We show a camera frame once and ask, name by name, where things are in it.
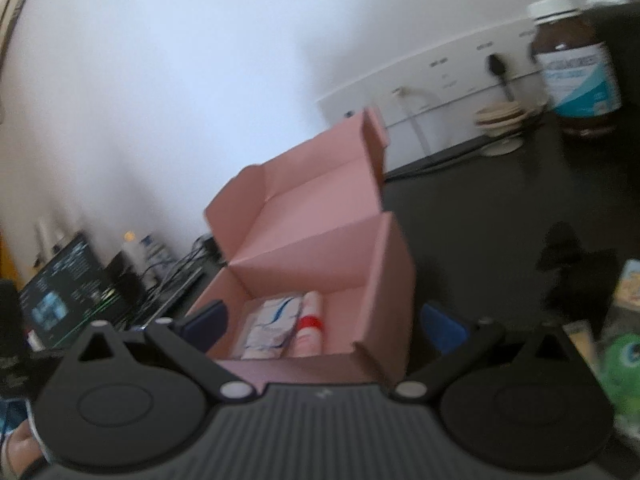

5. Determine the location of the pink cardboard box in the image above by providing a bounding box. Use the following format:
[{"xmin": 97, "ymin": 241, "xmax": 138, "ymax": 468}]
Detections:
[{"xmin": 185, "ymin": 107, "xmax": 416, "ymax": 391}]

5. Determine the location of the person's foot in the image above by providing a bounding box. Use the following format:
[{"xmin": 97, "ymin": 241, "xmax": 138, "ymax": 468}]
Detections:
[{"xmin": 0, "ymin": 395, "xmax": 53, "ymax": 480}]

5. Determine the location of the tangle of black cables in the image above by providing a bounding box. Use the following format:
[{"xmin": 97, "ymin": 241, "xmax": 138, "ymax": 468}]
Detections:
[{"xmin": 140, "ymin": 240, "xmax": 221, "ymax": 311}]

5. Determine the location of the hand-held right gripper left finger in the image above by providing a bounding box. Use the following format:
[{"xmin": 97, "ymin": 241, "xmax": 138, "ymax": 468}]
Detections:
[{"xmin": 65, "ymin": 300, "xmax": 253, "ymax": 403}]

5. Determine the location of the white wall socket panel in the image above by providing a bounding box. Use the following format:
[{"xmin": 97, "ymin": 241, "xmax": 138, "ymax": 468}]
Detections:
[{"xmin": 317, "ymin": 15, "xmax": 548, "ymax": 171}]

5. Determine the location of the clear pump bottle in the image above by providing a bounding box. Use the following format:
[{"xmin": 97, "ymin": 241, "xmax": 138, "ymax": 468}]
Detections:
[{"xmin": 141, "ymin": 234, "xmax": 167, "ymax": 273}]

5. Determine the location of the white tube bottle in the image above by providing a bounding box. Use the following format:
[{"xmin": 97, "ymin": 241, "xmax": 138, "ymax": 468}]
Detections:
[{"xmin": 121, "ymin": 230, "xmax": 147, "ymax": 283}]

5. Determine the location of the black desktop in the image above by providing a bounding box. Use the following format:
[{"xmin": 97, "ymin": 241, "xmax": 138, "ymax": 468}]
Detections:
[{"xmin": 0, "ymin": 75, "xmax": 640, "ymax": 480}]

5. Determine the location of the white charging cable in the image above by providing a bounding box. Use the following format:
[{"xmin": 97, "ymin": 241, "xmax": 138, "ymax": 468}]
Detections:
[{"xmin": 394, "ymin": 87, "xmax": 432, "ymax": 157}]

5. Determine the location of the round beige cable reel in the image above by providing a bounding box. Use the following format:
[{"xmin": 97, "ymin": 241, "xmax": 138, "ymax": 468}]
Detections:
[{"xmin": 474, "ymin": 101, "xmax": 532, "ymax": 155}]

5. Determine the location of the black power adapter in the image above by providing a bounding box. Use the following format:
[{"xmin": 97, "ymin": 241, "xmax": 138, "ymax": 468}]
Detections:
[{"xmin": 200, "ymin": 234, "xmax": 226, "ymax": 263}]

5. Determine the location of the black monitor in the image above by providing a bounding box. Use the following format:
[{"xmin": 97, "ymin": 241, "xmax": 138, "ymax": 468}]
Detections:
[{"xmin": 20, "ymin": 232, "xmax": 127, "ymax": 350}]

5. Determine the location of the small black object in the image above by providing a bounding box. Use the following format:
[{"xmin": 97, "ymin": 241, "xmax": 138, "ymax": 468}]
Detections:
[{"xmin": 536, "ymin": 221, "xmax": 621, "ymax": 322}]

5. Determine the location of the brown supplement bottle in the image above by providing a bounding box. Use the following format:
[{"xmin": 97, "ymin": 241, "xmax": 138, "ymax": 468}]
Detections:
[{"xmin": 527, "ymin": 0, "xmax": 623, "ymax": 137}]

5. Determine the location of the tan snack packet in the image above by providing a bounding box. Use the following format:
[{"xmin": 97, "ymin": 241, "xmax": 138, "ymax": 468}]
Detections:
[{"xmin": 564, "ymin": 321, "xmax": 603, "ymax": 363}]

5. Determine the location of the green monster toy packet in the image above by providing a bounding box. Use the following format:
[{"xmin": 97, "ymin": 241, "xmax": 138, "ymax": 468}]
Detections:
[{"xmin": 599, "ymin": 334, "xmax": 640, "ymax": 417}]

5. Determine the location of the black power plug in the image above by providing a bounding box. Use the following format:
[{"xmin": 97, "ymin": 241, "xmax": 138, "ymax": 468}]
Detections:
[{"xmin": 487, "ymin": 54, "xmax": 517, "ymax": 102}]

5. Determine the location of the colourful cartoon packet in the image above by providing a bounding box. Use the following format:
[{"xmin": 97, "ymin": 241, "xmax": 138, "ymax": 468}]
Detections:
[{"xmin": 611, "ymin": 259, "xmax": 640, "ymax": 313}]

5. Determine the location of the white tube with red band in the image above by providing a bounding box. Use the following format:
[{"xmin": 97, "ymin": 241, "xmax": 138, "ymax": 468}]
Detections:
[{"xmin": 292, "ymin": 291, "xmax": 326, "ymax": 358}]

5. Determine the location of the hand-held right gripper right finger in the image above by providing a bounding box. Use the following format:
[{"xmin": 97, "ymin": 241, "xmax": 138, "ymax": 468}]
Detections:
[{"xmin": 392, "ymin": 302, "xmax": 573, "ymax": 403}]

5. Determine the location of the white toothpaste tube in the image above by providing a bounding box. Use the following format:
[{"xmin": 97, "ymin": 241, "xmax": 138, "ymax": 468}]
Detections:
[{"xmin": 240, "ymin": 294, "xmax": 305, "ymax": 361}]

